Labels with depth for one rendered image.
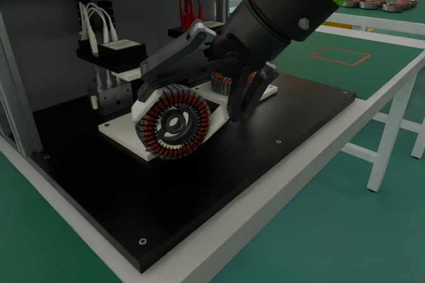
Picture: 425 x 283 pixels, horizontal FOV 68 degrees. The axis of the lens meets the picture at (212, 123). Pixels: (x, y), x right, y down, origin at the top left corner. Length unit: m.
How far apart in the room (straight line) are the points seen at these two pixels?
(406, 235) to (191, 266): 1.34
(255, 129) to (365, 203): 1.18
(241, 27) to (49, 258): 0.35
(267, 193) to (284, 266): 0.89
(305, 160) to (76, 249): 0.38
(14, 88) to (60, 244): 0.25
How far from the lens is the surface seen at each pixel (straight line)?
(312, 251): 1.44
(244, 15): 0.37
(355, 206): 1.70
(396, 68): 1.15
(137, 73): 0.59
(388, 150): 1.68
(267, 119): 0.65
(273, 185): 0.52
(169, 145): 0.48
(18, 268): 0.46
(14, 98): 0.58
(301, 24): 0.35
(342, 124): 0.73
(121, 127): 0.62
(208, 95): 0.72
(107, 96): 0.68
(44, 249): 0.47
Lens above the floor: 1.07
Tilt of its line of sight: 29 degrees down
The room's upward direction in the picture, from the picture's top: straight up
